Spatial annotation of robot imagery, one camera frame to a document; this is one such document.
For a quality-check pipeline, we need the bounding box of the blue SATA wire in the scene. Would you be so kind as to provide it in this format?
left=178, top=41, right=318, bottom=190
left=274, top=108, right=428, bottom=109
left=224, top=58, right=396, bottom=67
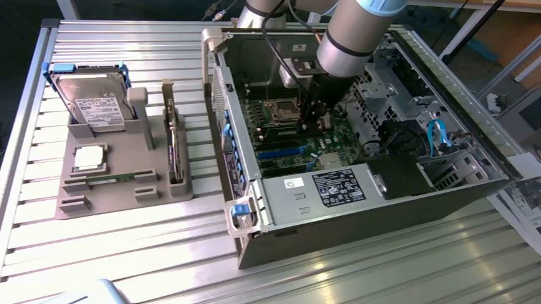
left=425, top=118, right=457, bottom=157

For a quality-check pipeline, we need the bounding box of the blue expansion slot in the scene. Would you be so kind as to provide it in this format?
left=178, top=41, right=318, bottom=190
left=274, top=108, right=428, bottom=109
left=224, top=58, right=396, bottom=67
left=257, top=146, right=310, bottom=160

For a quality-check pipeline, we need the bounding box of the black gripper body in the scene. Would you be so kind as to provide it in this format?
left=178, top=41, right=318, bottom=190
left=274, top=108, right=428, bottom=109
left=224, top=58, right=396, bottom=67
left=296, top=70, right=354, bottom=111

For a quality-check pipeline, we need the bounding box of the CPU socket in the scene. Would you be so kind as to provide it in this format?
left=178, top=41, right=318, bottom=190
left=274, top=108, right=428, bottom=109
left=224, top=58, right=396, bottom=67
left=262, top=99, right=302, bottom=124

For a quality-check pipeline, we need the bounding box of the silver CPU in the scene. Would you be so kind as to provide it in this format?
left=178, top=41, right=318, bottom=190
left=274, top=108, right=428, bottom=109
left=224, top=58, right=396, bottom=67
left=73, top=145, right=109, bottom=170

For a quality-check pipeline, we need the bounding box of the graphics card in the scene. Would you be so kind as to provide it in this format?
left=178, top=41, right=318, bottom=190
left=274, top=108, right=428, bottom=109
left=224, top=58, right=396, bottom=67
left=161, top=78, right=190, bottom=185

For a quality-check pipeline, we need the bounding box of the silver chipset heatsink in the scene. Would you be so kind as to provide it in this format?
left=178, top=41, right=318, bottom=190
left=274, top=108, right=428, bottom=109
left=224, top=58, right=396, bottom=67
left=317, top=154, right=346, bottom=170

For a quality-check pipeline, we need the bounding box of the green RAM stick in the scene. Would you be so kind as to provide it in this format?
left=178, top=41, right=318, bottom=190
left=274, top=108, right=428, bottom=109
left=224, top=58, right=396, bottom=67
left=85, top=175, right=138, bottom=185

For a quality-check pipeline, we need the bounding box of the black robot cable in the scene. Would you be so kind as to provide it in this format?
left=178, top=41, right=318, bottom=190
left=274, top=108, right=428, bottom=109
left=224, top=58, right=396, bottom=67
left=260, top=0, right=308, bottom=92

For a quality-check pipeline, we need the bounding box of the grey parts rack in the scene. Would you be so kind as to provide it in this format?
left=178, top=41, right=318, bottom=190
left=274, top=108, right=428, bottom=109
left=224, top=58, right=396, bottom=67
left=54, top=85, right=197, bottom=221

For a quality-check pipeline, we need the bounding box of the RAM stick installed in slot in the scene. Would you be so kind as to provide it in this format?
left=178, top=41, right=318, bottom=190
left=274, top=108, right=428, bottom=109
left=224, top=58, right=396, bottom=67
left=262, top=125, right=317, bottom=141

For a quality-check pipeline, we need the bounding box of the grey power supply unit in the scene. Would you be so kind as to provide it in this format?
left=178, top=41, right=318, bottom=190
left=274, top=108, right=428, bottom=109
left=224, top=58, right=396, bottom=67
left=261, top=162, right=437, bottom=227

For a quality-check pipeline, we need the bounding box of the green motherboard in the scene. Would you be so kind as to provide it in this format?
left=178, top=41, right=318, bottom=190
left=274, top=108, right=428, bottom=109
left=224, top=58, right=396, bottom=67
left=238, top=82, right=365, bottom=179

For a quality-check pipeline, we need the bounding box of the open black PC case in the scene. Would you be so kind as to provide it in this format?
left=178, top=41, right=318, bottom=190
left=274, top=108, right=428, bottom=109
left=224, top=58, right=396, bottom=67
left=201, top=26, right=524, bottom=270

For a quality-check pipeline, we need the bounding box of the hard disk in blue carrier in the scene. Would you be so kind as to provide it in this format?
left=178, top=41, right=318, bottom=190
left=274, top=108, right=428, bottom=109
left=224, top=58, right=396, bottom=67
left=42, top=60, right=138, bottom=134

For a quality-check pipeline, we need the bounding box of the black wire bundle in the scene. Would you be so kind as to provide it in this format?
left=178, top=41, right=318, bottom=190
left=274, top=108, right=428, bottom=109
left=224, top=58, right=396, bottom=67
left=364, top=121, right=428, bottom=156

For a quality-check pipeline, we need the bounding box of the wrist camera on grey bracket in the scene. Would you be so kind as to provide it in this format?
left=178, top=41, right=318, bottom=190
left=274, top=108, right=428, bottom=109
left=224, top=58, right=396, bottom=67
left=278, top=56, right=326, bottom=89

